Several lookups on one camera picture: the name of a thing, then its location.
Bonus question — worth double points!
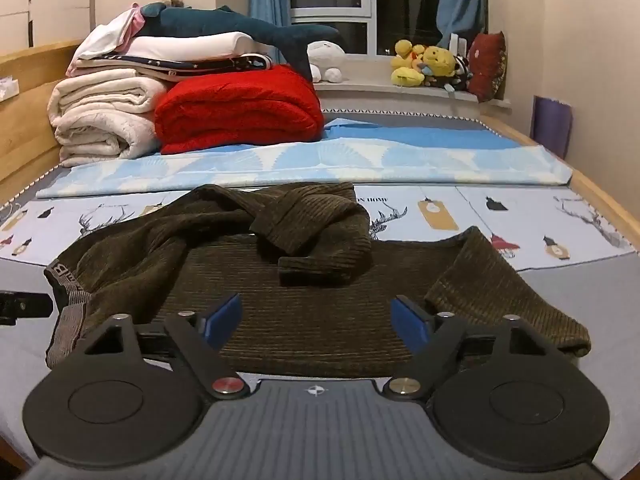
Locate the light blue fan-print sheet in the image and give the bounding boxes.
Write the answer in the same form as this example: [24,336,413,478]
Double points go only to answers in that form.
[35,117,573,200]

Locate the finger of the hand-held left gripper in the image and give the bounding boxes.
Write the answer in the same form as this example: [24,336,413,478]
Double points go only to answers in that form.
[0,290,54,327]

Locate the white-framed window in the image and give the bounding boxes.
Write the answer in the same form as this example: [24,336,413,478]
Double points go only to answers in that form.
[287,0,443,56]

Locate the red folded blanket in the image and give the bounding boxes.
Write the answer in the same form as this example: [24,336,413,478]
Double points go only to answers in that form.
[154,64,326,156]

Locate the dark olive corduroy pants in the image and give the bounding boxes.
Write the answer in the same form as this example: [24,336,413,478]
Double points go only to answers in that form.
[44,181,592,379]

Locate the cream folded blanket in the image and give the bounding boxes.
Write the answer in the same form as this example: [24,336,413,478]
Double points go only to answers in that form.
[47,67,168,167]

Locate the wooden bed frame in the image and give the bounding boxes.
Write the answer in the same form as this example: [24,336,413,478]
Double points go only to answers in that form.
[0,40,640,471]

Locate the yellow bear plush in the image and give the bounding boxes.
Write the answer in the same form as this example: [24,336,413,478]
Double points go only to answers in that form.
[419,46,458,86]

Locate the white wardrobe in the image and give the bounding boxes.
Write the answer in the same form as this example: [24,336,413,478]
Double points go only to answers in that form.
[0,0,98,56]

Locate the red cushion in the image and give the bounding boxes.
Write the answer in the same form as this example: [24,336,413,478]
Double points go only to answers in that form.
[467,31,507,104]

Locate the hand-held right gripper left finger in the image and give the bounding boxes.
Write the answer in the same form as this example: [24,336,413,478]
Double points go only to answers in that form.
[75,294,250,402]

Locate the grey deer-print bed sheet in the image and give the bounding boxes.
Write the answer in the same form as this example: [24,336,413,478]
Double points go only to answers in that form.
[0,182,640,466]

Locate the blue shark plush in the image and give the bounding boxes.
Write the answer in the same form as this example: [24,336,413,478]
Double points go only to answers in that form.
[135,2,346,83]

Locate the yellow duck plush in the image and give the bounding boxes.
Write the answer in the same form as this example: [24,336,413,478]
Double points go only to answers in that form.
[390,39,427,88]

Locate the white plush toy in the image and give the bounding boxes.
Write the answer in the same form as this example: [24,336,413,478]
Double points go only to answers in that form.
[306,40,347,83]

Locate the purple folder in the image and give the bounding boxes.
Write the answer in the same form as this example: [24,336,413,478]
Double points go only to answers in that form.
[530,95,573,161]

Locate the white folded cloth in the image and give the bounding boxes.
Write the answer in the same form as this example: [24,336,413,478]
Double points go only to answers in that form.
[75,10,137,60]

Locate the navy star-print blanket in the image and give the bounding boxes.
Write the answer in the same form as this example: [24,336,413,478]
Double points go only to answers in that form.
[67,52,275,83]

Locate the striped plush toy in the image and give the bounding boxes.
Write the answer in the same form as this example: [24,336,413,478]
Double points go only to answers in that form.
[451,55,474,92]

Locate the white window sill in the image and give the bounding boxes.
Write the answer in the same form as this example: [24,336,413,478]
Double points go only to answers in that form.
[312,52,513,109]

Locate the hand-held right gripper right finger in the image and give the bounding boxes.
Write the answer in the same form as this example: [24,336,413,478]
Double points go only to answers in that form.
[382,295,562,404]

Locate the pink cloth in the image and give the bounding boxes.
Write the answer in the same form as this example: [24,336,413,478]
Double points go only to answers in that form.
[122,4,147,43]

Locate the white folded quilt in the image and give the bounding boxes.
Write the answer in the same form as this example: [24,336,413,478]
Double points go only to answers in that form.
[125,31,273,61]

